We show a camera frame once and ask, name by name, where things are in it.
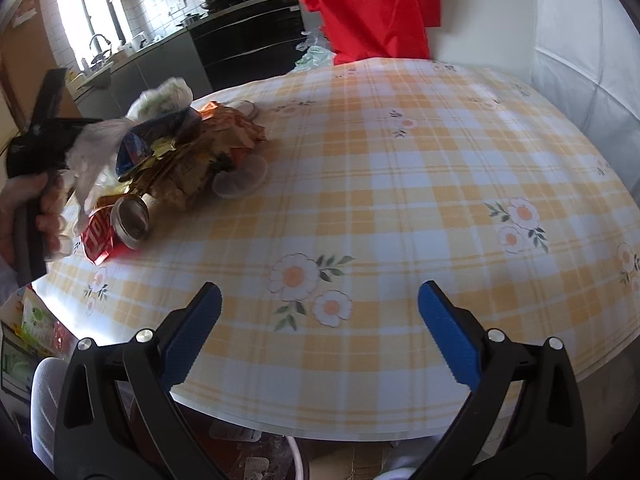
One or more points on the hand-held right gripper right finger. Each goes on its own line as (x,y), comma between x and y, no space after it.
(447,332)

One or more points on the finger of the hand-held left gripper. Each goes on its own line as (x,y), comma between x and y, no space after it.
(75,125)

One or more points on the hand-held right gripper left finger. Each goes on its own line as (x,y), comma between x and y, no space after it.
(192,330)

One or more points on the white plastic bag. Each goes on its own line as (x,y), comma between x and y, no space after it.
(97,150)

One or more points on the pinkish brown plastic bin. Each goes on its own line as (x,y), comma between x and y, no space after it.
(245,460)

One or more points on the person's left hand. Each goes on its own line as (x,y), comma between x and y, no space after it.
(51,210)

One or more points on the blue foil packet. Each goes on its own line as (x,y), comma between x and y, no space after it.
(135,147)

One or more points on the curved kitchen faucet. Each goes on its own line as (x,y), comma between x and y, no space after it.
(97,42)

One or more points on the white green plastic wrapper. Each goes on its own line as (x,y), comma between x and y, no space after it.
(160,95)

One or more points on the grey base cabinets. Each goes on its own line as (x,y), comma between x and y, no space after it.
(155,70)

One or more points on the crushed red drink can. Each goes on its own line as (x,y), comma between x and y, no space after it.
(100,240)

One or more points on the kitchen window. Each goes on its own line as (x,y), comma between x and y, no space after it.
(80,10)

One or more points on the white orange paper bag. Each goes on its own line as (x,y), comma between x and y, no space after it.
(25,15)

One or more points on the brown crumpled snack bag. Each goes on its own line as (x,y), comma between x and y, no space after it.
(195,175)

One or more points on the lidded steel pot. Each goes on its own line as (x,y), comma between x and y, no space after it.
(189,20)

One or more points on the colourful packaging pile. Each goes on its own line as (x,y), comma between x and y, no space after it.
(35,325)

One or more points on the clear plastic sauce cup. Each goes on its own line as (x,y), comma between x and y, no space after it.
(245,180)

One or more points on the orange crumpled wrapper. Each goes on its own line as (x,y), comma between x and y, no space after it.
(235,125)

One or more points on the yellow plaid floral tablecloth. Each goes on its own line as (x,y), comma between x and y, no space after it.
(375,185)

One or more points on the flat cardboard box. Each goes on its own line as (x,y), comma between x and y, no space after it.
(350,465)

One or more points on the person's left leg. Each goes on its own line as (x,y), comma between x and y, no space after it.
(45,410)

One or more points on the clear plastic lid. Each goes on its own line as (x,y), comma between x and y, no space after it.
(248,110)

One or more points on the black stove oven unit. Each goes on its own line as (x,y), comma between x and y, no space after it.
(250,40)

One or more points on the white green shopping bags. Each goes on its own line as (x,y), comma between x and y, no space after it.
(315,55)

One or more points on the red hanging apron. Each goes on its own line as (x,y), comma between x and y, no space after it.
(370,10)

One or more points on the white wall outlet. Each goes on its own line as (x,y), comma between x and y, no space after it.
(178,7)

